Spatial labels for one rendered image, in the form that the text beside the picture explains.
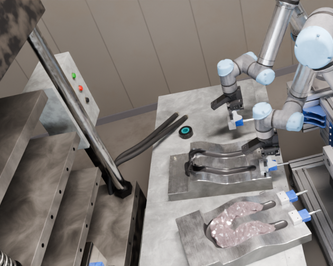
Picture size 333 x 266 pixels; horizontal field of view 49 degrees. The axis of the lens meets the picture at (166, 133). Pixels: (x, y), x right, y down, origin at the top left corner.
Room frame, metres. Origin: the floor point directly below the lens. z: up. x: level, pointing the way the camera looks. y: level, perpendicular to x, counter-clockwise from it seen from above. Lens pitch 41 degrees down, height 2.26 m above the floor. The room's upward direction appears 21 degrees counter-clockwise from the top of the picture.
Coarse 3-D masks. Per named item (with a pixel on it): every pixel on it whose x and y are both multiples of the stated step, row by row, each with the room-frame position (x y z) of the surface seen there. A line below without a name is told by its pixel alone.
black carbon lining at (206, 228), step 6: (264, 204) 0.93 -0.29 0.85; (270, 204) 0.92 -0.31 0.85; (264, 210) 0.90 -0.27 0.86; (210, 222) 0.93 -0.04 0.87; (276, 222) 0.82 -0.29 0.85; (282, 222) 0.82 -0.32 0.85; (204, 228) 0.89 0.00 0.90; (276, 228) 0.80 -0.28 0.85; (282, 228) 0.79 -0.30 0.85; (210, 234) 0.88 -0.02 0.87; (210, 240) 0.82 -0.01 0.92; (216, 246) 0.81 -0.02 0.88; (228, 246) 0.79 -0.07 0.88
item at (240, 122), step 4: (228, 116) 1.44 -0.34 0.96; (228, 120) 1.41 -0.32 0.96; (240, 120) 1.39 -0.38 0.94; (244, 120) 1.39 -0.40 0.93; (248, 120) 1.38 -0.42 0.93; (228, 124) 1.39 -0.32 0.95; (232, 124) 1.39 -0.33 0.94; (236, 124) 1.38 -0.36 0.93; (240, 124) 1.38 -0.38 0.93; (232, 128) 1.39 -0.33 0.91
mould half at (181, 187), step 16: (192, 144) 1.36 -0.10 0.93; (208, 144) 1.34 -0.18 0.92; (224, 144) 1.33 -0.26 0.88; (240, 144) 1.28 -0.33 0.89; (176, 160) 1.37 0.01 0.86; (192, 160) 1.26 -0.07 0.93; (208, 160) 1.23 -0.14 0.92; (224, 160) 1.22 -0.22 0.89; (240, 160) 1.18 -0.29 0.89; (256, 160) 1.14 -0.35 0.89; (176, 176) 1.26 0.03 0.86; (192, 176) 1.16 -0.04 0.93; (208, 176) 1.14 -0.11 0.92; (224, 176) 1.13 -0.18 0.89; (240, 176) 1.09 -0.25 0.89; (256, 176) 1.06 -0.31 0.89; (176, 192) 1.17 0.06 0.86; (192, 192) 1.14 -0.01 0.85; (208, 192) 1.11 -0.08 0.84; (224, 192) 1.09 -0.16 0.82; (240, 192) 1.07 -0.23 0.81
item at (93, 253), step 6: (90, 246) 0.98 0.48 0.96; (84, 252) 0.96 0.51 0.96; (90, 252) 0.95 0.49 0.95; (96, 252) 0.98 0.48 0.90; (84, 258) 0.93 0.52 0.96; (90, 258) 0.93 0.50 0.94; (96, 258) 0.96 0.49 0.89; (102, 258) 0.98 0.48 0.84; (84, 264) 0.90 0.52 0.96; (90, 264) 0.91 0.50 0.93
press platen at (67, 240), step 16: (80, 176) 1.33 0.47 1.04; (96, 176) 1.29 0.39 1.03; (64, 192) 1.27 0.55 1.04; (80, 192) 1.23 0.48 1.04; (96, 192) 1.23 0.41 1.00; (64, 208) 1.17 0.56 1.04; (80, 208) 1.13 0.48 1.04; (64, 224) 1.08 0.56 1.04; (80, 224) 1.04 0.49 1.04; (64, 240) 0.99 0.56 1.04; (80, 240) 0.97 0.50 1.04; (48, 256) 0.95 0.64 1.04; (64, 256) 0.92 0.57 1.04; (80, 256) 0.91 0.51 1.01
